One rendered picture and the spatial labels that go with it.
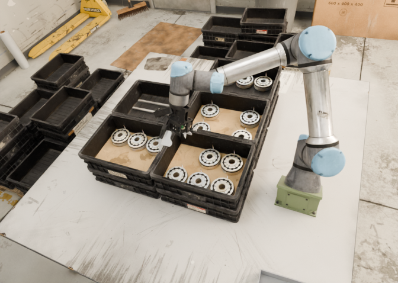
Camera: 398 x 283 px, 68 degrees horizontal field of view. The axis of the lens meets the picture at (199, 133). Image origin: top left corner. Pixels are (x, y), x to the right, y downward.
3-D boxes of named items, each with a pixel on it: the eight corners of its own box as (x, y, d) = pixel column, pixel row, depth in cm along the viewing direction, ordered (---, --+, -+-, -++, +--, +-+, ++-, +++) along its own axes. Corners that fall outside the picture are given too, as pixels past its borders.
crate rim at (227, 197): (255, 146, 135) (256, 142, 133) (236, 203, 117) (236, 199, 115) (177, 129, 148) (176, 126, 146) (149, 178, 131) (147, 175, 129)
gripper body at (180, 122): (179, 138, 114) (181, 110, 107) (163, 129, 118) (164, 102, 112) (192, 131, 119) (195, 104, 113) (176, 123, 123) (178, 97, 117)
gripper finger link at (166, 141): (163, 155, 113) (175, 134, 113) (153, 148, 116) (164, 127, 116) (168, 156, 116) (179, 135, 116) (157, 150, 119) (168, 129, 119)
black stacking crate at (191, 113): (269, 116, 159) (270, 100, 151) (255, 158, 142) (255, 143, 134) (201, 104, 173) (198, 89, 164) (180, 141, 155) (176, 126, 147)
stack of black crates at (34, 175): (57, 156, 252) (43, 138, 235) (84, 164, 241) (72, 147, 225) (22, 195, 229) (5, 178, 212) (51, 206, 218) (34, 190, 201)
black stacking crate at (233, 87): (281, 81, 177) (282, 66, 169) (269, 115, 160) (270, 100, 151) (218, 73, 190) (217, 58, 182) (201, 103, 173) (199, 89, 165)
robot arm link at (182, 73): (193, 68, 101) (169, 65, 101) (191, 97, 107) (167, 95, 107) (195, 61, 108) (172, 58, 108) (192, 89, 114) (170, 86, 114)
